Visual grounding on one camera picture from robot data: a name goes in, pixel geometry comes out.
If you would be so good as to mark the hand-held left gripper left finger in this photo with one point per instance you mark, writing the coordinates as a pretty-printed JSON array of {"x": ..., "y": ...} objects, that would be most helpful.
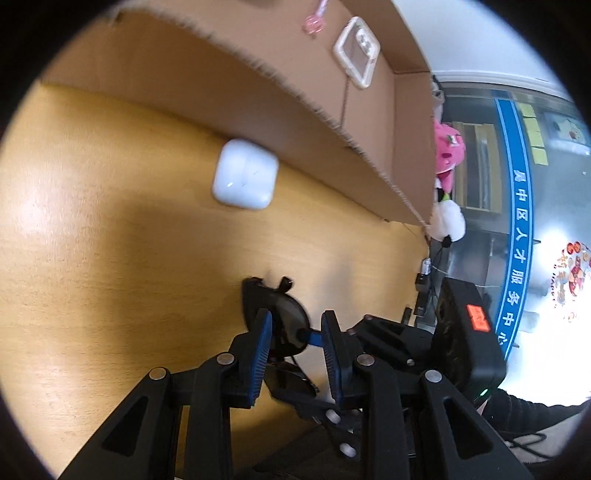
[{"x": 258, "y": 355}]

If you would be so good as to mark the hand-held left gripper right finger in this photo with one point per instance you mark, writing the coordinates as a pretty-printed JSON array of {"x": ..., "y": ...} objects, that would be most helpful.
[{"x": 332, "y": 364}]

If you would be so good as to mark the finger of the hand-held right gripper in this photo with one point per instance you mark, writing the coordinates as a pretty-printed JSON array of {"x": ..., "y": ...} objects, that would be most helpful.
[
  {"x": 304, "y": 392},
  {"x": 392, "y": 337}
]

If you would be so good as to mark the black sunglasses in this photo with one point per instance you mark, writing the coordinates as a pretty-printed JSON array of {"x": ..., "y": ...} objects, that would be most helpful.
[{"x": 288, "y": 318}]

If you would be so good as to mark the brown cardboard box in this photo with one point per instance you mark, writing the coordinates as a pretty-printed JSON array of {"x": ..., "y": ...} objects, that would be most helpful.
[{"x": 184, "y": 78}]

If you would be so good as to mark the person's right forearm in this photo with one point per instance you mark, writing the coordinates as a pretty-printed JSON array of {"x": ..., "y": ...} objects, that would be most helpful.
[{"x": 531, "y": 410}]

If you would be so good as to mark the white plush toy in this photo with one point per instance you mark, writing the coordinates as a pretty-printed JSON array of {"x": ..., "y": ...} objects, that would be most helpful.
[{"x": 447, "y": 219}]

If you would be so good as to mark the wooden shelf cabinet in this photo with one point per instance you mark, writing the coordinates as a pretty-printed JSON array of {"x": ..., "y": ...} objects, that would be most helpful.
[{"x": 480, "y": 166}]

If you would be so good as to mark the white earbuds case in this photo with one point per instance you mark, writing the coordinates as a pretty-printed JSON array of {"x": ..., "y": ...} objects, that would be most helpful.
[{"x": 244, "y": 175}]

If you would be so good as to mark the pink plush toy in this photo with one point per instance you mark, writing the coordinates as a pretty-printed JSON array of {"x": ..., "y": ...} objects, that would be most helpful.
[{"x": 448, "y": 147}]

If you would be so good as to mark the yellow sticky notes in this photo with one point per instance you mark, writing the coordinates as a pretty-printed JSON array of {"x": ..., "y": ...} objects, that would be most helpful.
[{"x": 535, "y": 134}]

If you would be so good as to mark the pink translucent trinket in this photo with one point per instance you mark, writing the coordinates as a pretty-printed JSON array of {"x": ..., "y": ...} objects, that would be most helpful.
[{"x": 316, "y": 18}]

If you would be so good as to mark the red wall sticker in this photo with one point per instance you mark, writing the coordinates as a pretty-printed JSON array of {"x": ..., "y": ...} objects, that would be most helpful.
[{"x": 572, "y": 281}]

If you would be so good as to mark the blue wall banner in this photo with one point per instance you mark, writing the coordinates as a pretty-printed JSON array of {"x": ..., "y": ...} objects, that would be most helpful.
[{"x": 519, "y": 230}]

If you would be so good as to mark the white square frame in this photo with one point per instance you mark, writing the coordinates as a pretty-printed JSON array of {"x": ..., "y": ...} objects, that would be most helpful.
[{"x": 356, "y": 51}]

